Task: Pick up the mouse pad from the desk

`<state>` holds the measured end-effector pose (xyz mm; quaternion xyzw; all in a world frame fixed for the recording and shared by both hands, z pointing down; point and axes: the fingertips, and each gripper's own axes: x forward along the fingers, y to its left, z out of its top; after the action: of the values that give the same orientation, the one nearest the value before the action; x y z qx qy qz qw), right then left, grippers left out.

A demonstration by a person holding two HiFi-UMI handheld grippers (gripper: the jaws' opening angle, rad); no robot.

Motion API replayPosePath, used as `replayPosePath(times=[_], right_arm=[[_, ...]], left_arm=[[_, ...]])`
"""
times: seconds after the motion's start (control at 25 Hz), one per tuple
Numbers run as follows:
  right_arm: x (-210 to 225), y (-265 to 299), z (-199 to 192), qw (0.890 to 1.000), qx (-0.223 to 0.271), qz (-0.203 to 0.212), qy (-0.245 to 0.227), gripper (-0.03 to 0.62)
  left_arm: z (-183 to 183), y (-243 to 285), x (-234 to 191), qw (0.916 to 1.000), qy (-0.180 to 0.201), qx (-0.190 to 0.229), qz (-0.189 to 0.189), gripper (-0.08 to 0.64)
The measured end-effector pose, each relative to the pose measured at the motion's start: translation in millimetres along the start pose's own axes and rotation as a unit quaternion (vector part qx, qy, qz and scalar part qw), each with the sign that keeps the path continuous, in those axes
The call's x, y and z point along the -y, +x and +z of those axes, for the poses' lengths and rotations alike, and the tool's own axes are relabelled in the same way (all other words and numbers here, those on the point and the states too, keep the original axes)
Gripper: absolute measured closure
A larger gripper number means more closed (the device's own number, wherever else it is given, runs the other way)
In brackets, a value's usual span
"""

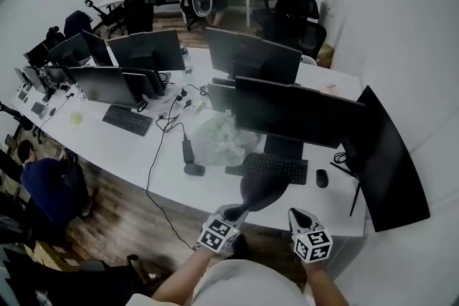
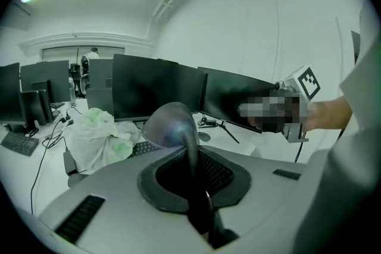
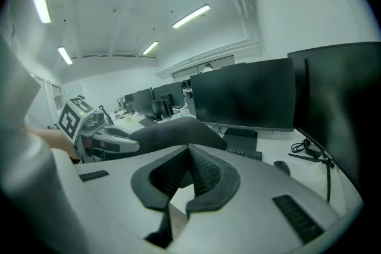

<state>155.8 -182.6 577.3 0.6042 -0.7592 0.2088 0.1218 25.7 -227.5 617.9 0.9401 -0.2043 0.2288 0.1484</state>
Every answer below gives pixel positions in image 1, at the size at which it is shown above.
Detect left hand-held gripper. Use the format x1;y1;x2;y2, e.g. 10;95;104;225
198;204;250;253

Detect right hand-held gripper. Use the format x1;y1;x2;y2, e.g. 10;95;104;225
288;207;333;264

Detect black mouse pad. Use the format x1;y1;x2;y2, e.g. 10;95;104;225
239;171;290;213

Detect person's right forearm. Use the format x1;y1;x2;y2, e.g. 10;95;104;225
304;259;351;306

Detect person's left forearm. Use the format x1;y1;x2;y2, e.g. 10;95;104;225
150;247;219;302

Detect person's left black shoe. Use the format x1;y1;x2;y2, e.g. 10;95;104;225
231;232;249;259

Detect black keyboard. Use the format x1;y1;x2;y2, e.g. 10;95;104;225
102;105;154;138
224;152;309;186

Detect person's white shirt torso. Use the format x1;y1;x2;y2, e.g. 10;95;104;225
125;259;316;306

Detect white plastic bag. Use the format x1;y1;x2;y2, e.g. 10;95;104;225
193;110;260;166

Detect black power adapter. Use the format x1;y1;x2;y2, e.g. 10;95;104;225
182;138;194;164

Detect curved black monitor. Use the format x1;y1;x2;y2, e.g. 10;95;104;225
329;85;431;234

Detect large flat black monitor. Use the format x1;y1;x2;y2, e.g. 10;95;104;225
235;75;366;161

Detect small black monitor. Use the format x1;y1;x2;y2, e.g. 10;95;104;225
207;77;237;115

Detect leaning black monitor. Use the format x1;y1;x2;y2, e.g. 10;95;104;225
120;67;166;100

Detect clear water bottle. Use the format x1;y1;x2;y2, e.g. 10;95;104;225
179;45;194;76

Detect black monitor with logo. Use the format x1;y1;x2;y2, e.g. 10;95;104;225
205;27;304;85

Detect brown cardboard box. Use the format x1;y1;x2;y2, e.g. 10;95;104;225
317;42;335;69

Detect tilted black chair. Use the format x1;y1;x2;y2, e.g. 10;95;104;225
84;0;126;39
0;100;35;132

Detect chair with dark jacket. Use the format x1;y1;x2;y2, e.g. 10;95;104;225
64;9;94;39

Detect long black cable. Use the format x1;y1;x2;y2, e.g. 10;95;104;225
146;114;198;252

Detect black cable with plug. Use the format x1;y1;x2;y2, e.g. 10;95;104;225
154;88;191;133

